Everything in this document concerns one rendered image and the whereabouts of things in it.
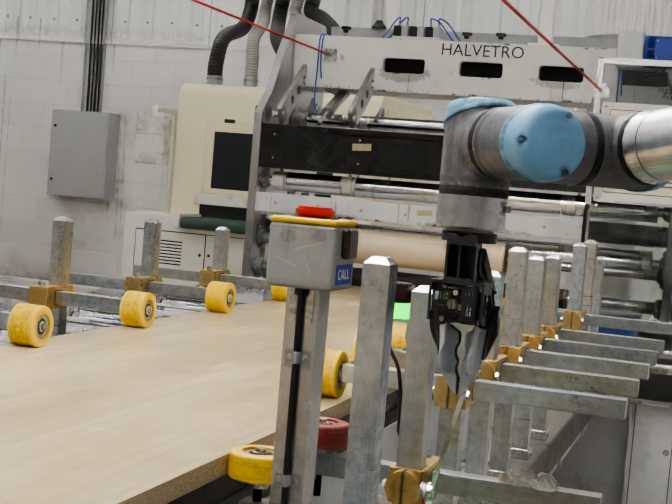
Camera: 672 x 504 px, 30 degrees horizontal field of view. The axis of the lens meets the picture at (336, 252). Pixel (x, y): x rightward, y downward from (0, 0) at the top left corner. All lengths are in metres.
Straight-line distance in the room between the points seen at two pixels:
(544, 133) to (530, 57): 3.15
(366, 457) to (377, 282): 0.21
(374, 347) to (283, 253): 0.30
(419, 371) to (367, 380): 0.25
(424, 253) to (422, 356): 2.64
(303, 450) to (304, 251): 0.20
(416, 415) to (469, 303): 0.25
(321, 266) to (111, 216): 10.78
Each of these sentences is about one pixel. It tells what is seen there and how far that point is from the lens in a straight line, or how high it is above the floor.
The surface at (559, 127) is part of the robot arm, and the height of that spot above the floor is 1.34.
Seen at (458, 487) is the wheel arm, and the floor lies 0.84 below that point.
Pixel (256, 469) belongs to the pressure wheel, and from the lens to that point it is 1.60.
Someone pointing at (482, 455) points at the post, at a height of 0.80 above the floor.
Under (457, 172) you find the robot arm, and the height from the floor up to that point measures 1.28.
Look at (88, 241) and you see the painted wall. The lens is 12.11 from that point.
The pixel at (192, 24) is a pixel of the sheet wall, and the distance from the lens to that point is 11.78.
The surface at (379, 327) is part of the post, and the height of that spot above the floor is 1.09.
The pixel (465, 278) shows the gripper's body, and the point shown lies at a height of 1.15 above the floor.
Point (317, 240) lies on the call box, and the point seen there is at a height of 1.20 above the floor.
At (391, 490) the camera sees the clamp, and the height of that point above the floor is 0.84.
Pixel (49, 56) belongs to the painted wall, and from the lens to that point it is 12.42.
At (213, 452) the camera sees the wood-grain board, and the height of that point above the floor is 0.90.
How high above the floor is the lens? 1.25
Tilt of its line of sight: 3 degrees down
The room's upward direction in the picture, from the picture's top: 5 degrees clockwise
